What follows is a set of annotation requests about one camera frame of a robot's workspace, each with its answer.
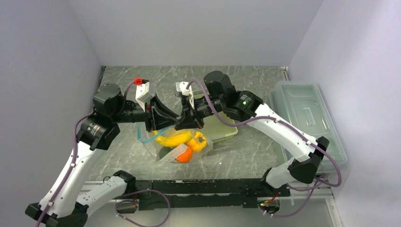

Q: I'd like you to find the yellow banana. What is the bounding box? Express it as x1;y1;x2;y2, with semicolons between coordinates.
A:
153;130;192;147

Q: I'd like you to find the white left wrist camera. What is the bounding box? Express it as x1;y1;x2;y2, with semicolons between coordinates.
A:
133;78;156;112

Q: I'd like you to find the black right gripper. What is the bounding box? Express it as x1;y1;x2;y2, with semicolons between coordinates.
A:
174;96;226;131

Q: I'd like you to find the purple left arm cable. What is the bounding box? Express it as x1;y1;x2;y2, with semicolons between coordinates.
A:
35;114;91;227

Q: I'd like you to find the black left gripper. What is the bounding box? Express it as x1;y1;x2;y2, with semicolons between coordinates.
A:
111;92;180;132

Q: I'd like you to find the clear zip bag blue zipper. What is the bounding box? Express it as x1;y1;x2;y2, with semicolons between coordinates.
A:
136;123;213;164

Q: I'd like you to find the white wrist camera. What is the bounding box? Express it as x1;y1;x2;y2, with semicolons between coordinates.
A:
175;81;195;109
133;78;156;112

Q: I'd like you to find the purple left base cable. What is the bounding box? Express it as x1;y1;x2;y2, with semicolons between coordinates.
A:
114;189;171;227

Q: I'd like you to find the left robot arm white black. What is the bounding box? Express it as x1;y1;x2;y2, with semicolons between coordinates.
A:
25;80;178;227

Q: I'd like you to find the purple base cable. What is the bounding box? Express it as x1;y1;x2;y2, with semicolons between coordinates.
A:
114;189;171;227
259;175;327;219

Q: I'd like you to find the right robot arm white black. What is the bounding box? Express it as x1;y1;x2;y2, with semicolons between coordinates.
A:
175;71;329;196

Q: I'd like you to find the orange tangerine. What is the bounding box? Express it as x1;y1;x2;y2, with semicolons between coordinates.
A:
176;147;193;163

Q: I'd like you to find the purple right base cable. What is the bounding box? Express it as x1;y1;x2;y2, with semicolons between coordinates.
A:
259;175;327;219

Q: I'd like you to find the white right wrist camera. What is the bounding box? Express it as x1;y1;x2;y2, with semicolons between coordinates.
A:
175;81;195;109

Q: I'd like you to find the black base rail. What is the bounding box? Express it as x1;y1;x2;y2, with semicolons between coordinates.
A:
124;178;290;211

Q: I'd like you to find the yellow bell pepper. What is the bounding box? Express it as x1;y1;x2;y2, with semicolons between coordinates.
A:
186;131;208;152

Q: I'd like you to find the clear plastic lidded container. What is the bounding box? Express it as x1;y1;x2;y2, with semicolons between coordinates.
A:
270;81;348;167

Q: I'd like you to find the pale yellow plastic basket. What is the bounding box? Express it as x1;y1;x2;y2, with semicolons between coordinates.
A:
192;90;238;143

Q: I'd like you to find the aluminium frame rail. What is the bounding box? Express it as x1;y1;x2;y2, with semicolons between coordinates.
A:
79;179;127;201

